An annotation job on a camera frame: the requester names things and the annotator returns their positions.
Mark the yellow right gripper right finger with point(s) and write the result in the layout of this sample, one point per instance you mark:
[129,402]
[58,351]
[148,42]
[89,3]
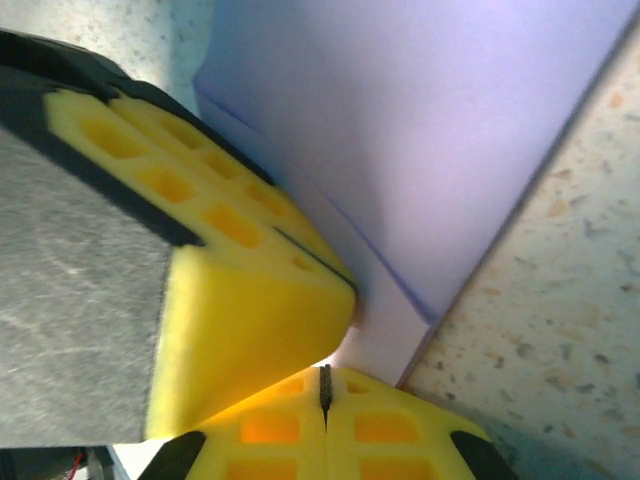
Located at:
[390,435]

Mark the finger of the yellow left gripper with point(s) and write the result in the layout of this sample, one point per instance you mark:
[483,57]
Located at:
[190,135]
[240,325]

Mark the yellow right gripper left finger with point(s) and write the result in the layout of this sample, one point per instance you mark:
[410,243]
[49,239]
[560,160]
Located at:
[270,435]

